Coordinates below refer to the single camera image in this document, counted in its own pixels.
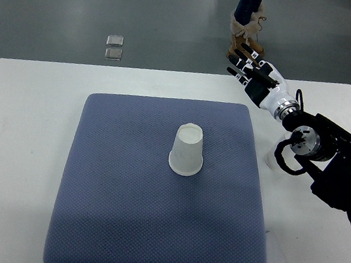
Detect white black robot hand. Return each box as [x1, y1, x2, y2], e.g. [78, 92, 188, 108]
[227, 43, 303, 121]

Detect white paper cup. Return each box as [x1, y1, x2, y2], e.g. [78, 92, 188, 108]
[168, 123, 204, 177]
[265, 131, 301, 173]

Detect brown fur boot rear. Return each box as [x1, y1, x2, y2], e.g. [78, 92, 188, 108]
[248, 3, 267, 56]

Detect brown fur boot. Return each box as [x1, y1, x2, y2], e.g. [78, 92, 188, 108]
[248, 3, 267, 56]
[227, 12, 255, 57]

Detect brown fur boot front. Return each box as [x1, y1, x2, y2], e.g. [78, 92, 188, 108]
[227, 12, 255, 57]

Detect blue jeans leg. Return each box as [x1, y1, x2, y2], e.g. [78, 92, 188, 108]
[234, 0, 263, 26]

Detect white paper cup on mat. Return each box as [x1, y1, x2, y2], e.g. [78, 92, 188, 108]
[168, 123, 204, 177]

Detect lower metal floor plate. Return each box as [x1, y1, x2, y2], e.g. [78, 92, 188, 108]
[105, 48, 123, 61]

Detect metal floor plate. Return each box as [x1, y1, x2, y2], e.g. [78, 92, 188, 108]
[105, 48, 123, 61]
[106, 35, 124, 47]

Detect upper metal floor plate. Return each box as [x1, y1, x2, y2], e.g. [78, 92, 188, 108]
[106, 35, 124, 47]

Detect blue textured cushion mat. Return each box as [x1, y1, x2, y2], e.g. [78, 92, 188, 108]
[43, 93, 267, 263]

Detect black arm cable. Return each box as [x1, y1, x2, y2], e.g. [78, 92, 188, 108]
[271, 86, 320, 177]

